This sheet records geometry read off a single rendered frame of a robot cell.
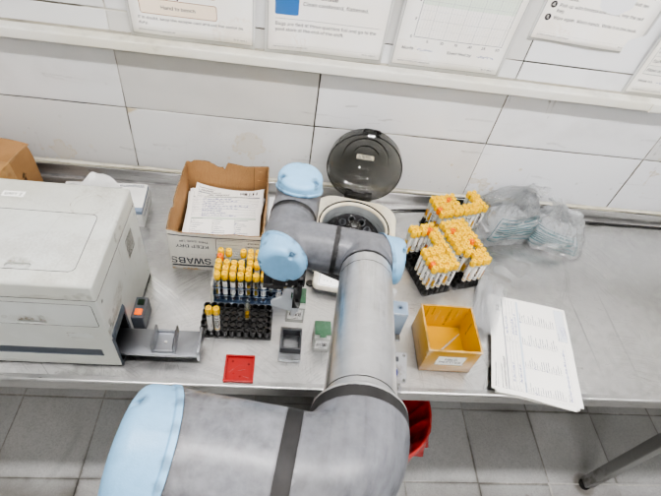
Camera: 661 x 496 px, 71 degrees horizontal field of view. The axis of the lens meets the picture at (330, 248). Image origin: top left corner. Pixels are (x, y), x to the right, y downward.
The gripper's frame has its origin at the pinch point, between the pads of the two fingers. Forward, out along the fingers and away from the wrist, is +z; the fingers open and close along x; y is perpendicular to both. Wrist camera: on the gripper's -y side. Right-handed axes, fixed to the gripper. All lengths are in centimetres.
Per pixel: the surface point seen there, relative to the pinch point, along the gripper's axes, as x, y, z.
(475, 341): -0.3, -44.5, 10.7
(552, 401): 10, -64, 18
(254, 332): -2.2, 9.1, 17.4
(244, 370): 7.4, 10.2, 18.8
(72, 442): -3, 76, 107
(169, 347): 5.1, 27.4, 15.0
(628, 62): -59, -81, -36
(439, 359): 3.9, -35.5, 13.1
